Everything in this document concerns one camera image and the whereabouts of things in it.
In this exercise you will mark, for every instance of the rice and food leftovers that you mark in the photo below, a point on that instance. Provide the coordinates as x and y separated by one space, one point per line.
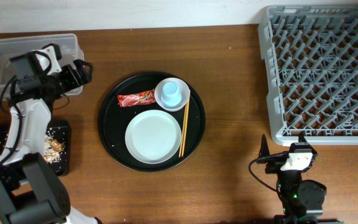
51 149

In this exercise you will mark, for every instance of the clear plastic bin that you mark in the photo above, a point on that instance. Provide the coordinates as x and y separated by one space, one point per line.
13 47

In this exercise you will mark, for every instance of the round black serving tray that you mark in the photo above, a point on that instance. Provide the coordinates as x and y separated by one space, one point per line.
113 121

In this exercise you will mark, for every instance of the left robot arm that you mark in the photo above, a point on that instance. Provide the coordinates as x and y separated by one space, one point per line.
30 191

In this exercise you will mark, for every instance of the brown food scrap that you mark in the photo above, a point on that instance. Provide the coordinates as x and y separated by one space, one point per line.
56 146

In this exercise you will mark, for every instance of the right wooden chopstick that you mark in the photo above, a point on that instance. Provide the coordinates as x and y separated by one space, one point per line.
186 124

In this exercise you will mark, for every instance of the grey dishwasher rack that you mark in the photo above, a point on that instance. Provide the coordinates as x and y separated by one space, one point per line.
311 58

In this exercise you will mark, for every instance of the light blue cup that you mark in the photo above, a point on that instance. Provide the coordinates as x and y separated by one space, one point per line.
171 95

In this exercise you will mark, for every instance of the black rectangular tray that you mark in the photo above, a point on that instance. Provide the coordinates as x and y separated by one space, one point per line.
62 161

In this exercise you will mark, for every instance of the white bowl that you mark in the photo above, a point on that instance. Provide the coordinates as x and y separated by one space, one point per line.
184 89

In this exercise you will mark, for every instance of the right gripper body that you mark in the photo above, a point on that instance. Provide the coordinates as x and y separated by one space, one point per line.
275 167

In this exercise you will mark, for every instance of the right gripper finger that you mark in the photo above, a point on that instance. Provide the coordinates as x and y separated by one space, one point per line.
301 137
264 148

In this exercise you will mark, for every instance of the red snack wrapper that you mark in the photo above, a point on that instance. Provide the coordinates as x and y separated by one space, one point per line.
142 98

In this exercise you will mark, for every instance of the pale green plate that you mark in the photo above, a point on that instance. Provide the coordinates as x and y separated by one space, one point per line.
153 137

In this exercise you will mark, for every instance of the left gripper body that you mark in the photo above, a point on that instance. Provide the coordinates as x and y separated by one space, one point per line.
67 79

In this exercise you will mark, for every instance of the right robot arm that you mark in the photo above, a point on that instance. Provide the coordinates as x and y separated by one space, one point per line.
302 200

